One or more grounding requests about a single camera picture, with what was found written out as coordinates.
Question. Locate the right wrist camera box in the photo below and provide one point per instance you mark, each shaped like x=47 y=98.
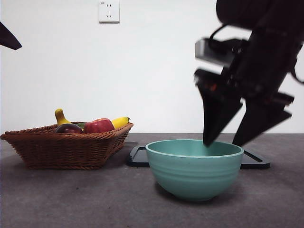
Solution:
x=204 y=50

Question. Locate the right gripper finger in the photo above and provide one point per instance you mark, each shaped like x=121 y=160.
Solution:
x=259 y=121
x=216 y=114

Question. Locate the white wall power socket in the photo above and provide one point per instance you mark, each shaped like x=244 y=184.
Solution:
x=109 y=12

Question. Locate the brown wicker basket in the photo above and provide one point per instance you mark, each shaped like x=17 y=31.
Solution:
x=64 y=152

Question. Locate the red apple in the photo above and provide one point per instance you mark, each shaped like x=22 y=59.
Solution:
x=98 y=126

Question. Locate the yellow banana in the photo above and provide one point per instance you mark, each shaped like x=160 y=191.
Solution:
x=59 y=118

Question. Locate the teal ribbed bowl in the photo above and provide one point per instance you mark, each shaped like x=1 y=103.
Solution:
x=194 y=178

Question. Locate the green fruit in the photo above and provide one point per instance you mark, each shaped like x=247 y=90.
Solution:
x=80 y=125

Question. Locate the dark purple plum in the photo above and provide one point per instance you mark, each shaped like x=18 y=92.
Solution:
x=69 y=129

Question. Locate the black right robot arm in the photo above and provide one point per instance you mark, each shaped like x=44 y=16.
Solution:
x=242 y=12

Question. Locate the black rectangular tray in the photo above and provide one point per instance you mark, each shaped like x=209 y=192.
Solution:
x=136 y=159

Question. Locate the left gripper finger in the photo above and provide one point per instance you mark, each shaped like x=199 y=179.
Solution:
x=8 y=39

